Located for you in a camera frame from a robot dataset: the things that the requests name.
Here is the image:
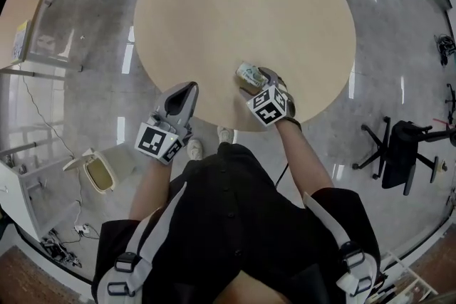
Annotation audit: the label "white wire rack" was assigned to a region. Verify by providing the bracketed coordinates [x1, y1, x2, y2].
[372, 249, 440, 304]

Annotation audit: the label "person's right white sneaker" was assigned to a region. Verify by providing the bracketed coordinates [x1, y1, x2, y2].
[217, 125, 236, 146]

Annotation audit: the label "black office chair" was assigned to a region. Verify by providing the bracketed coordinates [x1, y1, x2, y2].
[351, 115, 456, 197]

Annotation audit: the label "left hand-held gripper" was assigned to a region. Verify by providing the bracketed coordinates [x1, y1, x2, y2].
[134, 81, 200, 165]

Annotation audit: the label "round beige wooden table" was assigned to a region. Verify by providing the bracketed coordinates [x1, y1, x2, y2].
[133, 0, 358, 133]

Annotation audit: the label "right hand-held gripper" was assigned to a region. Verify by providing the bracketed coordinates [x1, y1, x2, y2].
[237, 66, 299, 128]

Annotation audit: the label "thin white floor cable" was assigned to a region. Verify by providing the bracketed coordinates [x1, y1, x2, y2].
[21, 73, 85, 225]

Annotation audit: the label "person's left forearm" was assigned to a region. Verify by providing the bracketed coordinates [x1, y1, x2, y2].
[127, 157, 175, 222]

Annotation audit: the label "person's black shirt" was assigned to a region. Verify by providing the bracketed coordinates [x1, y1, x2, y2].
[90, 142, 383, 304]

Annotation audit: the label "yellow white box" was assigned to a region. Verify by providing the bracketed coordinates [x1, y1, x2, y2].
[11, 20, 32, 64]

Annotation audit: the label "person's left white sneaker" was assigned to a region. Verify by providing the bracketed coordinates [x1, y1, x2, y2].
[187, 137, 204, 162]

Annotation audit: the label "pile of cables and devices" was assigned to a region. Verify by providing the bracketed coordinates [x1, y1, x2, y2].
[38, 228, 83, 268]

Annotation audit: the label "long beige table white legs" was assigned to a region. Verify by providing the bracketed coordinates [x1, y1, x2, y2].
[0, 0, 94, 80]

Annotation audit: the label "white power strip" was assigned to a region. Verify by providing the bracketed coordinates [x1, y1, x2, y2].
[73, 222, 94, 236]

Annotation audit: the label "white square table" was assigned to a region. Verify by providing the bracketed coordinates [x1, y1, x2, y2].
[0, 141, 82, 240]

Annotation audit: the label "tangled black cables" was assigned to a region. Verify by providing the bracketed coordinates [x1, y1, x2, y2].
[432, 33, 456, 65]

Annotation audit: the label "person's white sneaker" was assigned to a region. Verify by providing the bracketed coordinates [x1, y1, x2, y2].
[187, 137, 204, 162]
[217, 125, 236, 146]

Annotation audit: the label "black cable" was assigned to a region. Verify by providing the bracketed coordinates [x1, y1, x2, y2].
[273, 160, 290, 190]

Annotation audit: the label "white trash bin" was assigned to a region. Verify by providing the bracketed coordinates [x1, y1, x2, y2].
[63, 148, 119, 196]

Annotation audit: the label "black chair base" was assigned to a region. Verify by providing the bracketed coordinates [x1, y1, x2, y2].
[445, 83, 456, 126]

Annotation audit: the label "person's right forearm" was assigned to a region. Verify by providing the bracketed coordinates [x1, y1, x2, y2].
[276, 119, 336, 197]

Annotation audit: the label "grey backpack strap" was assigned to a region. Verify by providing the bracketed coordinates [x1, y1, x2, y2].
[301, 190, 381, 298]
[95, 180, 189, 298]

